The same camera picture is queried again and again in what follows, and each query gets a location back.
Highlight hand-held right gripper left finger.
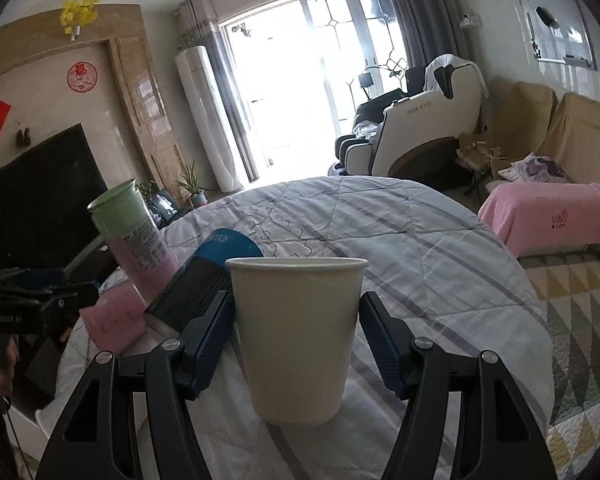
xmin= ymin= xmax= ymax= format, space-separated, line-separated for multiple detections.
xmin=36 ymin=288 xmax=235 ymax=480

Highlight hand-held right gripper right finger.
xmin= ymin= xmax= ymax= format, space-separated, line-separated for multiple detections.
xmin=358 ymin=291 xmax=577 ymax=480

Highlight white paper cup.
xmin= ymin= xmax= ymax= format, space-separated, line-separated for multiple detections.
xmin=225 ymin=256 xmax=370 ymax=427

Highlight person's left hand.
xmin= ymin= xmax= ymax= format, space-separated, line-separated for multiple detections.
xmin=0 ymin=332 xmax=21 ymax=408

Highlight black and blue box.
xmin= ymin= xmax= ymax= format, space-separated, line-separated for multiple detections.
xmin=145 ymin=228 xmax=264 ymax=335

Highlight black television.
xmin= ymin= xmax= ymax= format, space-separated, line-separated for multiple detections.
xmin=0 ymin=123 xmax=110 ymax=273

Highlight green and pink tumbler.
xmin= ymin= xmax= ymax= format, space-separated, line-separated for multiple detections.
xmin=87 ymin=178 xmax=180 ymax=293

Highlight framed photo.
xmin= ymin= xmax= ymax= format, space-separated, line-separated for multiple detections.
xmin=150 ymin=191 xmax=179 ymax=221

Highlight potted green plant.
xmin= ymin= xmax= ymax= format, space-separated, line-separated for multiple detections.
xmin=174 ymin=161 xmax=213 ymax=209

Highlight pink towel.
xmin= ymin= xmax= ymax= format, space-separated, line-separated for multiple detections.
xmin=478 ymin=182 xmax=600 ymax=259

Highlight folding chair with cushion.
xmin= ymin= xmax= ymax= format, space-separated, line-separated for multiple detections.
xmin=454 ymin=132 xmax=503 ymax=196

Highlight white standing air conditioner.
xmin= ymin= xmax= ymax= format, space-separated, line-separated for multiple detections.
xmin=175 ymin=46 xmax=244 ymax=193

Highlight white massage chair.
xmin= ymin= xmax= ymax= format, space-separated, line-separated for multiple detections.
xmin=334 ymin=54 xmax=491 ymax=177

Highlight purple floral pillow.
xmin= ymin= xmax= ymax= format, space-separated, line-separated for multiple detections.
xmin=498 ymin=153 xmax=571 ymax=183

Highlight tan covered sofa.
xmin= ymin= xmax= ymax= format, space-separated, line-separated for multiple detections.
xmin=485 ymin=81 xmax=600 ymax=186

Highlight yellow artificial flowers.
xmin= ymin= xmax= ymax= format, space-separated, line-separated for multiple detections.
xmin=60 ymin=0 xmax=100 ymax=41

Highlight whiteboard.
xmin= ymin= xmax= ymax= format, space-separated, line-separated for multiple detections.
xmin=519 ymin=0 xmax=599 ymax=72

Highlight round red wall sticker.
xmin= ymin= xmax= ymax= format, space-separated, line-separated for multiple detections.
xmin=67 ymin=62 xmax=98 ymax=93

